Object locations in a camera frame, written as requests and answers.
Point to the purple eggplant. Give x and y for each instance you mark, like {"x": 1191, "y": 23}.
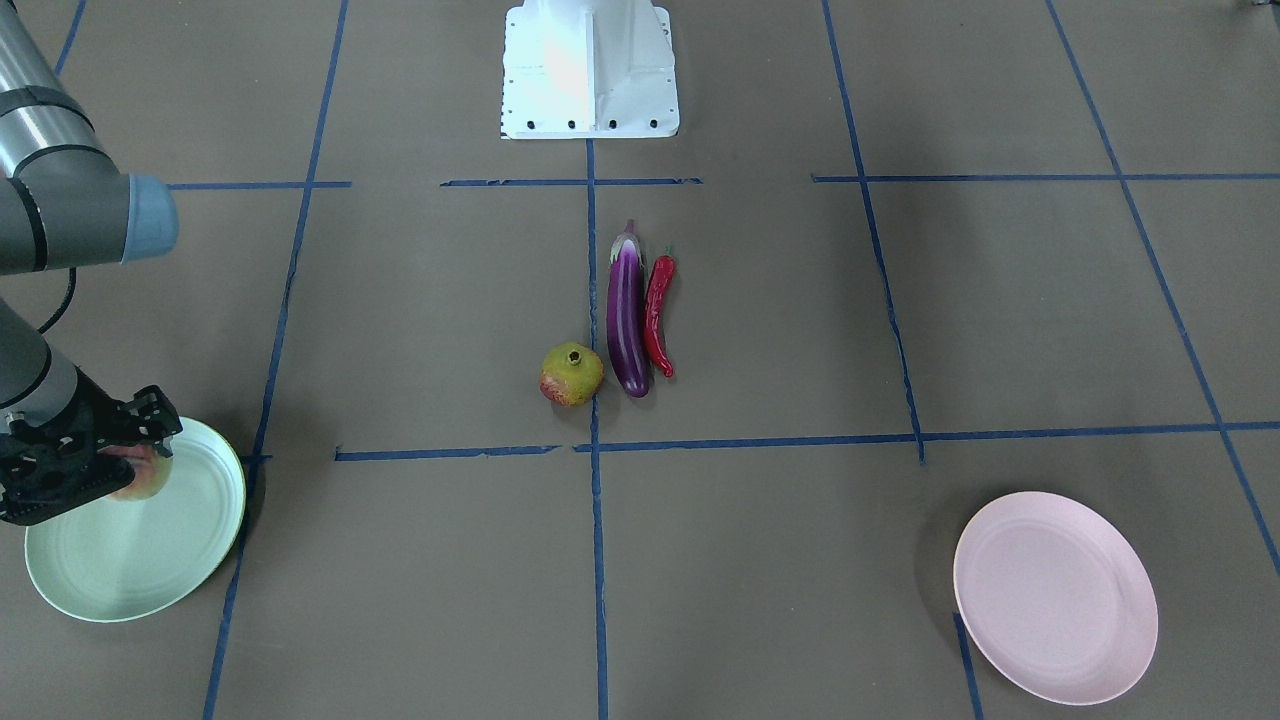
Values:
{"x": 624, "y": 309}

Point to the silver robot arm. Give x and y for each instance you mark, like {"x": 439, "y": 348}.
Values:
{"x": 65, "y": 205}

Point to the light green plate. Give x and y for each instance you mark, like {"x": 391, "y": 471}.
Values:
{"x": 114, "y": 561}

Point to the red green peach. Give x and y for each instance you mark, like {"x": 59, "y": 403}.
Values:
{"x": 150, "y": 471}

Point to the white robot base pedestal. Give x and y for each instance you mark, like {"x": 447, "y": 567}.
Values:
{"x": 588, "y": 69}

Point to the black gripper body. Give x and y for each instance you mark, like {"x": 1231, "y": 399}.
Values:
{"x": 97, "y": 417}

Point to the red chili pepper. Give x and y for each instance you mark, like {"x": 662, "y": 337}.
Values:
{"x": 661, "y": 276}

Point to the pink plate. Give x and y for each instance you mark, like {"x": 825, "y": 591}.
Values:
{"x": 1056, "y": 598}

